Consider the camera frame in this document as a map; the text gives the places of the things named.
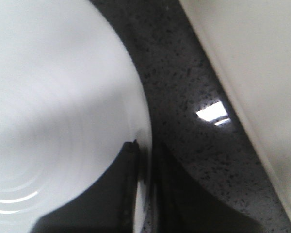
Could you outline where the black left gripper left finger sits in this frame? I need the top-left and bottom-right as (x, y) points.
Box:
(31, 141), (140, 233)

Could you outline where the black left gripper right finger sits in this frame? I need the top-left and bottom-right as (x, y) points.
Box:
(152, 143), (261, 233)

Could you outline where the white round plate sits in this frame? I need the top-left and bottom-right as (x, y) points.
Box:
(0, 0), (152, 233)

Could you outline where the cream rabbit serving tray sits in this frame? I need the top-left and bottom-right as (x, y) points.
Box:
(178, 0), (291, 230)

